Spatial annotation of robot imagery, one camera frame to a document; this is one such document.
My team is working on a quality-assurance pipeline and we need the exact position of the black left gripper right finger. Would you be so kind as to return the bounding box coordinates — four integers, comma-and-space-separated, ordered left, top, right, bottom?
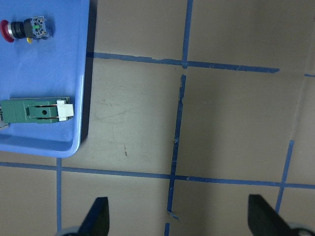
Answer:
248, 194, 296, 236

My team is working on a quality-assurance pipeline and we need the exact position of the red emergency stop button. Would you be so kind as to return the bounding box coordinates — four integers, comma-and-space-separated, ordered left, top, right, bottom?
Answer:
0, 16, 52, 44

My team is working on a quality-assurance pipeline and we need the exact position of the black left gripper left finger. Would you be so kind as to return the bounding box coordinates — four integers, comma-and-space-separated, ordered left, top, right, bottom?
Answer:
77, 197, 110, 236

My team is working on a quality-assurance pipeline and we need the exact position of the green electrical connector block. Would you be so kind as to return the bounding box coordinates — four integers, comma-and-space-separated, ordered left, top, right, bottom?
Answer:
0, 97, 74, 129

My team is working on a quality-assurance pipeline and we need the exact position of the blue plastic tray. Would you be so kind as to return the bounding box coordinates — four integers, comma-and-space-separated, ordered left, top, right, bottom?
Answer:
0, 0, 90, 158

